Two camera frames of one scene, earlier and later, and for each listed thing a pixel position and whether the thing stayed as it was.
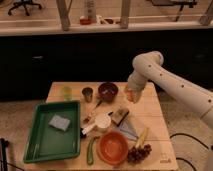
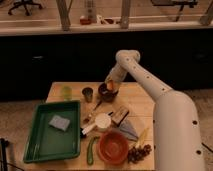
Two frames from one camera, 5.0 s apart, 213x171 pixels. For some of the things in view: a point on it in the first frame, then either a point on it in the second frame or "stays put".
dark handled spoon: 92,111 stays put
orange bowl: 112,148 stays put
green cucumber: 90,157 stays put
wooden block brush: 118,115 stays put
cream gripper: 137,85 → 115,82
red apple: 130,95 → 111,85
